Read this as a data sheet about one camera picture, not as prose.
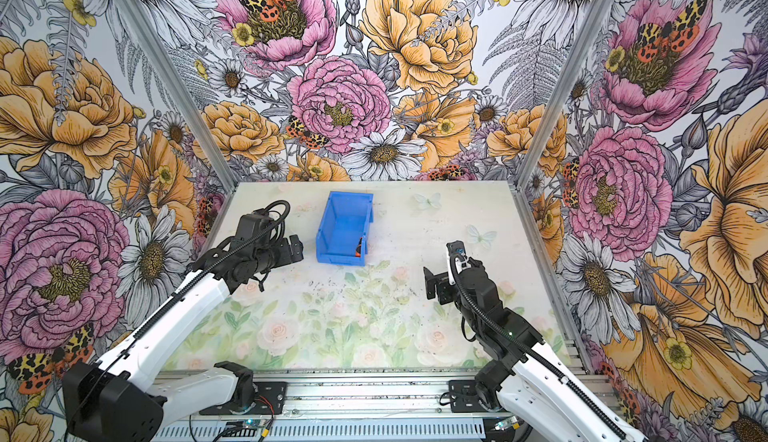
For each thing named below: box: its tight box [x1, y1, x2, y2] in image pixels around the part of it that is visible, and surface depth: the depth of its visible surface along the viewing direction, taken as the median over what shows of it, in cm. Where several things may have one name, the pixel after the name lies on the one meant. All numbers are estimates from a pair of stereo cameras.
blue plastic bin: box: [315, 191, 374, 266], surface depth 104 cm
